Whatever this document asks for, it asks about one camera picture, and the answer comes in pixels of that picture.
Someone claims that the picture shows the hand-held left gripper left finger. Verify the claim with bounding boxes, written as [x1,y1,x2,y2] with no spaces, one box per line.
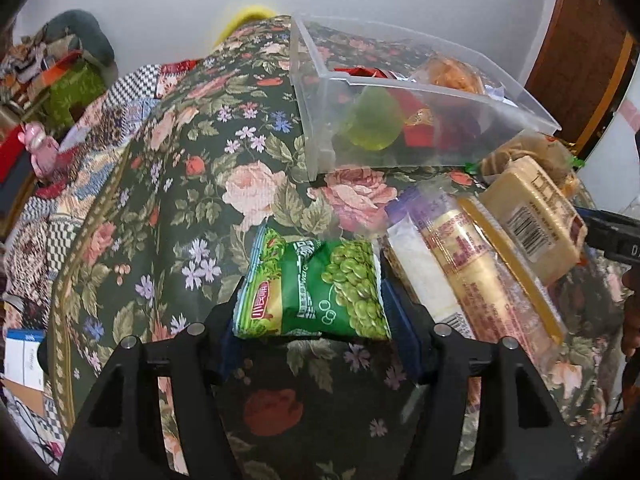
[59,296,247,480]

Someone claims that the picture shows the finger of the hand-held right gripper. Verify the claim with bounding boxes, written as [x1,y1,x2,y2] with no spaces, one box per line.
[574,206,640,235]

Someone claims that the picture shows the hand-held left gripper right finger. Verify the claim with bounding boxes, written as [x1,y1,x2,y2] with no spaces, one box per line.
[378,251,585,480]

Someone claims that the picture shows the beige barcode snack packet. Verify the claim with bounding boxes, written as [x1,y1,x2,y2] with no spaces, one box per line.
[479,155,589,287]

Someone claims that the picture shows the green pea snack packet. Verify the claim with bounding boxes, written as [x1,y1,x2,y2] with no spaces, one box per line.
[232,225,393,342]

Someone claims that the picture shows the clear plastic storage bin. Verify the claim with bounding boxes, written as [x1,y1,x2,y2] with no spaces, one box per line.
[289,12,562,184]

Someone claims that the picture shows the person's right hand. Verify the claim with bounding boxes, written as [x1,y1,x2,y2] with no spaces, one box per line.
[620,266,640,357]

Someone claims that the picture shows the brown bread bag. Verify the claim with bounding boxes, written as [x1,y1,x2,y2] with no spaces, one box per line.
[479,129,582,196]

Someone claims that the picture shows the long beige cracker packet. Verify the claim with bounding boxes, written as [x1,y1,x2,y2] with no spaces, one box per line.
[384,184,569,363]

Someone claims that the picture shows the floral tablecloth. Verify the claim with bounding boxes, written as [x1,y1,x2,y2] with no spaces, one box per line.
[47,15,628,480]

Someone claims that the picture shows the red snack packet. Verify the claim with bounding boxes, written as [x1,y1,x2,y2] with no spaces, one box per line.
[400,94,482,150]

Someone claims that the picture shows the white paper box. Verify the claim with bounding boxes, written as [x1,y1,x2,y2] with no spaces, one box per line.
[4,329,49,392]

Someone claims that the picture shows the orange fried snack bag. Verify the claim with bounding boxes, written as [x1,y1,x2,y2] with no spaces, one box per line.
[414,55,487,97]

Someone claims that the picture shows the checkered patchwork blanket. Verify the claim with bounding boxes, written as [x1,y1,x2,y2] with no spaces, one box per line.
[2,62,166,441]

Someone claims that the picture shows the green jelly cup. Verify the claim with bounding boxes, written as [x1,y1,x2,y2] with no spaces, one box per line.
[344,86,407,154]

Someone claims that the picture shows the pink toy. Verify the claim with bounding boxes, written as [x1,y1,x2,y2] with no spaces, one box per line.
[19,121,62,179]

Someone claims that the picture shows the orange box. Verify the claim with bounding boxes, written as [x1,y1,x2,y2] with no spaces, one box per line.
[39,51,85,87]

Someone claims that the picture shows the yellow round object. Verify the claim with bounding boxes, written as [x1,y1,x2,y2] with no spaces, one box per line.
[217,4,275,47]

